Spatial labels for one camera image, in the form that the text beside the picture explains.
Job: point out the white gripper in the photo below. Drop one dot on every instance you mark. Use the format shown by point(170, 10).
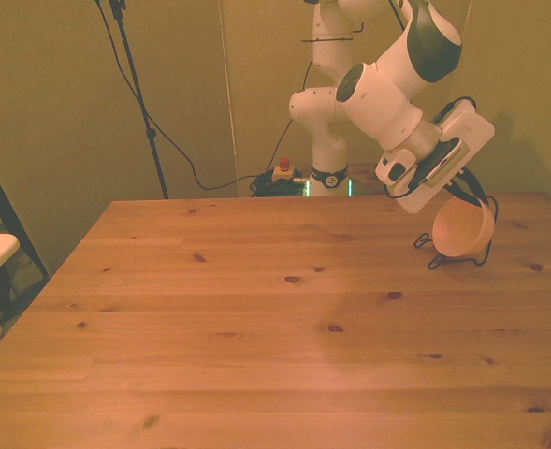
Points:
point(476, 133)

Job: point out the pink plastic bowl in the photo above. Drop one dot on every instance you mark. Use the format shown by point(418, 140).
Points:
point(462, 229)

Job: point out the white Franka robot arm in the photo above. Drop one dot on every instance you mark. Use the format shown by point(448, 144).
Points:
point(378, 103)

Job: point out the red emergency stop button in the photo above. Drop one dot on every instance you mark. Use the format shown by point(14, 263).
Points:
point(284, 169)

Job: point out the black tripod stand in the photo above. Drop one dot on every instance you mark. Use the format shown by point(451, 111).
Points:
point(137, 89)

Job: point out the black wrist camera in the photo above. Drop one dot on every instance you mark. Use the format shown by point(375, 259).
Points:
point(443, 159)

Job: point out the black furniture frame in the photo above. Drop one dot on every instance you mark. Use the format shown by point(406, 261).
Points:
point(4, 206)

